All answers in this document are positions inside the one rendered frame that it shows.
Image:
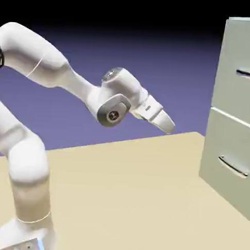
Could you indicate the pale green cabinet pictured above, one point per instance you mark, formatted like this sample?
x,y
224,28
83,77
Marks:
x,y
232,122

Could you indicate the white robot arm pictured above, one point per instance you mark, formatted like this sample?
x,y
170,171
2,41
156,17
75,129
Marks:
x,y
47,63

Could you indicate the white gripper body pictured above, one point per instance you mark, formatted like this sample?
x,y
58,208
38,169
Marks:
x,y
163,120

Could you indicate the pale green drawer front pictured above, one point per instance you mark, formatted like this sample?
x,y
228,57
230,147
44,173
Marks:
x,y
223,146
238,50

